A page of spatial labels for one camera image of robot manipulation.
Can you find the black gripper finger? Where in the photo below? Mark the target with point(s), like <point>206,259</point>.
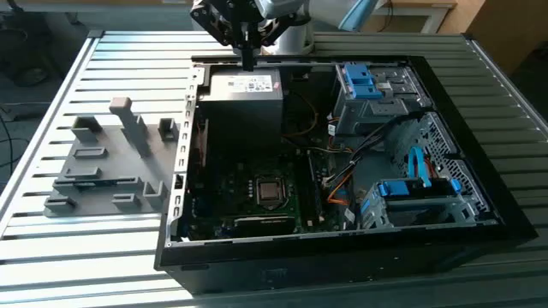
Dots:
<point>274,32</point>
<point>210,22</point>

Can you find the green RAM stick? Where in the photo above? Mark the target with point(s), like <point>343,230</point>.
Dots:
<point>86,184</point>

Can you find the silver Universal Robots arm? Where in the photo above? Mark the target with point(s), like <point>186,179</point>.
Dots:
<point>295,40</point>

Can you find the black RAM slot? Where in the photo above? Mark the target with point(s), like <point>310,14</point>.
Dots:
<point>306,187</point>

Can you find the grey power supply unit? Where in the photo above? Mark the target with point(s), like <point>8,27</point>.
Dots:
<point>244,85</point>

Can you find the blue plastic disk carrier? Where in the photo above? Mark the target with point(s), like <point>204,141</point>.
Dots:
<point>359,80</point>

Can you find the grey metal drive cage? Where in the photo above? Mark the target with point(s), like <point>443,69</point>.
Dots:
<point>372,112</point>

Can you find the white framed wooden desk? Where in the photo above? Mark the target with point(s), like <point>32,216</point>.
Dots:
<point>436,19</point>

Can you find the black wheeled cart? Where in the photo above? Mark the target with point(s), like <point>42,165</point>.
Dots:
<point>32,76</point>

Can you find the silver CPU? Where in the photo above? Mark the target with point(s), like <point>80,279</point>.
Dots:
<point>270,190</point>

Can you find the grey parts rack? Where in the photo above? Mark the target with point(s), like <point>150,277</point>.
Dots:
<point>111,167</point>

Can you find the green motherboard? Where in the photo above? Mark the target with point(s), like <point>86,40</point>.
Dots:
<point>227,192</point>

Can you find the CPU socket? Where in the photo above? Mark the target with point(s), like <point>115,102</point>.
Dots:
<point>271,202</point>

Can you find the brown wooden cabinet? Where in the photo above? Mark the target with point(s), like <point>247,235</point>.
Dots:
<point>514,29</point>

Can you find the hard disk in blue carrier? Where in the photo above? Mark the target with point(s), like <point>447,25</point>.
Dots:
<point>400,188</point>

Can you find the black graphics card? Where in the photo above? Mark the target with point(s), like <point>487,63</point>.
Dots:
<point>266,224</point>

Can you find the grey metal disk bay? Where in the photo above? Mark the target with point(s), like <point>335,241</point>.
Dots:
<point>424,201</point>

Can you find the black open PC case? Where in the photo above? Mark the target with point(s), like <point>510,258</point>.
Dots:
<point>299,266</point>

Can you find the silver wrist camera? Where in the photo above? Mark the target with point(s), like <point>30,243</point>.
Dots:
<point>274,8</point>

